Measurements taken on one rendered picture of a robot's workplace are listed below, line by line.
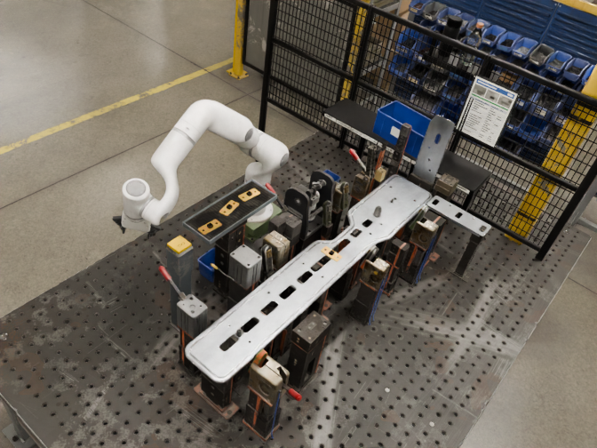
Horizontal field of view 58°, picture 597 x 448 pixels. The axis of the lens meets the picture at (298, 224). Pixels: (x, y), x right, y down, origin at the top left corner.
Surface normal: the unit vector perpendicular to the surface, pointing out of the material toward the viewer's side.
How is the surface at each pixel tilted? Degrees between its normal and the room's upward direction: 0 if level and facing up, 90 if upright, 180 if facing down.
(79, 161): 0
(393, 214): 0
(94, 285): 0
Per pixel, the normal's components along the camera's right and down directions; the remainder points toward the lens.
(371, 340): 0.13, -0.72
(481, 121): -0.62, 0.47
